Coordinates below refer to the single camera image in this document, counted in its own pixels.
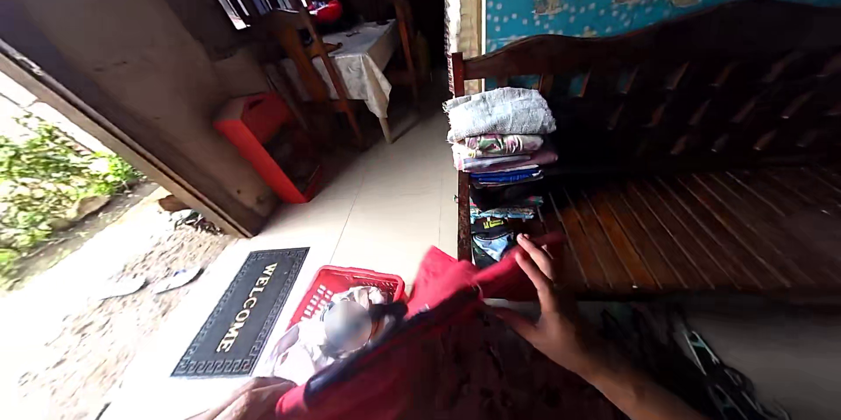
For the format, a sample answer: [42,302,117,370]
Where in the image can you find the dark wooden slatted bench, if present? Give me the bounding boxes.
[451,0,841,308]

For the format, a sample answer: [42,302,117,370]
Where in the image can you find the red plastic box shelf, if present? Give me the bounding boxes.
[213,92,323,205]

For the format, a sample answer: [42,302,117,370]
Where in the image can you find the wooden dining chair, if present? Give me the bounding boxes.
[266,7,365,148]
[384,0,421,106]

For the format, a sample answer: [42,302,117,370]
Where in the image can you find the person's right hand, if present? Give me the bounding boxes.
[488,233,608,380]

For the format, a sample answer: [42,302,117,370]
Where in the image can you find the green leafy plants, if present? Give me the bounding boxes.
[0,111,142,292]

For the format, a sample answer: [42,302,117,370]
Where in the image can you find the person's left hand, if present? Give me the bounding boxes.
[187,377,298,420]

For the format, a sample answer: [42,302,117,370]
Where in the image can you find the white patterned tablecloth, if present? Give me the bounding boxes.
[281,19,399,120]

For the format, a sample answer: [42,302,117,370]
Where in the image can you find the person's right forearm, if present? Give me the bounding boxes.
[586,346,705,420]

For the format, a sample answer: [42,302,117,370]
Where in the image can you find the red garment with dark trim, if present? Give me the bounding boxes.
[276,232,566,420]

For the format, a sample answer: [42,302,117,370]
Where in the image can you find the wooden door frame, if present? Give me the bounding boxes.
[0,39,254,239]

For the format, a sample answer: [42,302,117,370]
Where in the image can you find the stack of folded clothes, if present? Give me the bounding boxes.
[443,87,558,270]

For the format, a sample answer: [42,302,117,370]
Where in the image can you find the red helmet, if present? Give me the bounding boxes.
[307,0,344,24]

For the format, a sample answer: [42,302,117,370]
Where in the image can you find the dark doormat with lettering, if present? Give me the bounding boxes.
[171,247,310,379]

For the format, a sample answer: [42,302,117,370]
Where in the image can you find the dark sandal with light straps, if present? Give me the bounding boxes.
[680,328,783,420]

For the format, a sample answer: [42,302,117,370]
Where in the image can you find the red plastic laundry basket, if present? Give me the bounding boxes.
[287,265,406,335]

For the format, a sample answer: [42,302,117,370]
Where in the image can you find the grey flip-flop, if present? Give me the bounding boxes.
[153,267,204,295]
[99,277,147,300]

